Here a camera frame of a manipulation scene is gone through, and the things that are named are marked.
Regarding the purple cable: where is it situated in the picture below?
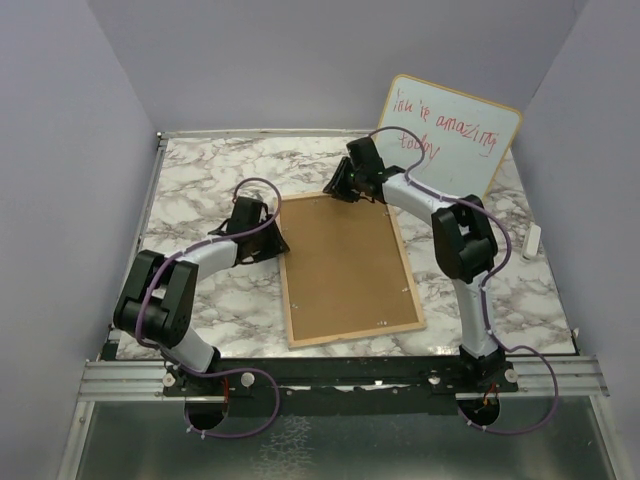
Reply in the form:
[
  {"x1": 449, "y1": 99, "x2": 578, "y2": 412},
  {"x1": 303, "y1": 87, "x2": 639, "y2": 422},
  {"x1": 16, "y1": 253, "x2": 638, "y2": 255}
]
[
  {"x1": 367, "y1": 125, "x2": 561, "y2": 435},
  {"x1": 135, "y1": 177, "x2": 282, "y2": 440}
]

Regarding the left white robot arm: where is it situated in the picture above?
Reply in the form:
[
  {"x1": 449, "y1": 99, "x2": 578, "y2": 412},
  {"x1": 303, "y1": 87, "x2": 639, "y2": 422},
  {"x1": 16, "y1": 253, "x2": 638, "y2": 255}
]
[{"x1": 113, "y1": 196, "x2": 289, "y2": 395}]

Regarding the white whiteboard eraser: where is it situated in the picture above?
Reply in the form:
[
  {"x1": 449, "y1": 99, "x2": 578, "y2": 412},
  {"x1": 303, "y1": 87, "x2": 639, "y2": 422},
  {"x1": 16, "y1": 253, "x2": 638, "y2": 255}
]
[{"x1": 521, "y1": 222, "x2": 542, "y2": 261}]

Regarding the wooden picture frame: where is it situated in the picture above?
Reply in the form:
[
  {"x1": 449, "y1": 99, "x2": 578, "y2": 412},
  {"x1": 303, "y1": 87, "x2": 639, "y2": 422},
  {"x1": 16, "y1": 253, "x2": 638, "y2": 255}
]
[{"x1": 273, "y1": 190, "x2": 428, "y2": 350}]

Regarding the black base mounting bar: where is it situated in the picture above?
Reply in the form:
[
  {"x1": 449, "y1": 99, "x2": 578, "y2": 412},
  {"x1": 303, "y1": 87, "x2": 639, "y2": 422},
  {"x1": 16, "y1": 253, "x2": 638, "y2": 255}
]
[{"x1": 163, "y1": 356, "x2": 518, "y2": 417}]

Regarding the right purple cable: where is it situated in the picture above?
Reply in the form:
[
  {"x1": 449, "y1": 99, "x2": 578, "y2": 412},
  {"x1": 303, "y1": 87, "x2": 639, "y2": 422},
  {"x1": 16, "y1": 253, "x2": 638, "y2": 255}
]
[{"x1": 367, "y1": 125, "x2": 561, "y2": 435}]

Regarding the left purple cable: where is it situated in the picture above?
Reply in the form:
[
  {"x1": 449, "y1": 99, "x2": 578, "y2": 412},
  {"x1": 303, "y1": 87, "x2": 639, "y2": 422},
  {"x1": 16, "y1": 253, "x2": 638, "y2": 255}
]
[{"x1": 135, "y1": 177, "x2": 282, "y2": 440}]

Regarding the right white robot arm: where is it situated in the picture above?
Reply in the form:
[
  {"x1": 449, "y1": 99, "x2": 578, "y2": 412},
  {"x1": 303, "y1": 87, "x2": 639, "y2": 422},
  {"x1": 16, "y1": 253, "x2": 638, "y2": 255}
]
[{"x1": 323, "y1": 136, "x2": 505, "y2": 391}]

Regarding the yellow-rimmed whiteboard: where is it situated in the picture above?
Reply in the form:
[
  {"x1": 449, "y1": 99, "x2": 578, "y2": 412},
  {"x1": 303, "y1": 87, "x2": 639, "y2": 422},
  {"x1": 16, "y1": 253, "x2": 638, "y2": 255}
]
[{"x1": 374, "y1": 75, "x2": 522, "y2": 198}]

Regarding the brown cardboard backing board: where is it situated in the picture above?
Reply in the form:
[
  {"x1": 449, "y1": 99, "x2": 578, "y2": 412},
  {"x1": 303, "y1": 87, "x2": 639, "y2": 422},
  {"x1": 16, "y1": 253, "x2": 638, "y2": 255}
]
[{"x1": 279, "y1": 195, "x2": 421, "y2": 342}]

